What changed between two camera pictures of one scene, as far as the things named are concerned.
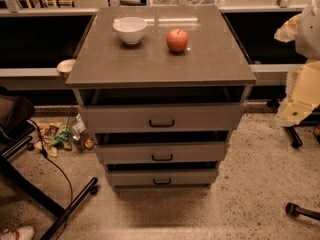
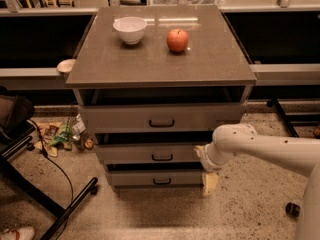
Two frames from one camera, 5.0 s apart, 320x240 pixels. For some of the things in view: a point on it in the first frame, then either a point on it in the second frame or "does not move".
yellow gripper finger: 288,31 to 200,150
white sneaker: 21,233 does not move
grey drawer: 160,152 does not move
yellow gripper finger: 291,113 to 210,181
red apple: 177,40 does not move
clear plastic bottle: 78,127 does not move
